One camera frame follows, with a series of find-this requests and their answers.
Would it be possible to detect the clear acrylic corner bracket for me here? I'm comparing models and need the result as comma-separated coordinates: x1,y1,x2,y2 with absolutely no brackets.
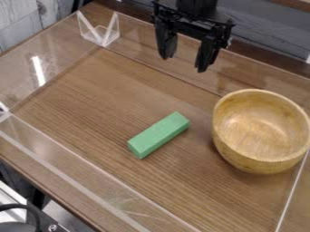
76,11,120,47

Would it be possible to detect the black cable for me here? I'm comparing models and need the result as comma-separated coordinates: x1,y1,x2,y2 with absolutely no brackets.
0,202,43,232

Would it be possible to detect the green rectangular block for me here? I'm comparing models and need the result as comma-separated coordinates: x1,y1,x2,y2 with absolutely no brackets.
126,111,189,160

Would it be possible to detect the clear acrylic tray wall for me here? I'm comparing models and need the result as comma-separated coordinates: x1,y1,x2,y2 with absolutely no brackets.
0,7,310,232

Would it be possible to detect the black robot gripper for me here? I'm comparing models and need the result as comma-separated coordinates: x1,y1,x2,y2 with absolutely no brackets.
150,0,235,73

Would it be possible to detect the brown wooden bowl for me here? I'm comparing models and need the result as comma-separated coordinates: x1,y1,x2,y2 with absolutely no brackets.
212,89,310,175

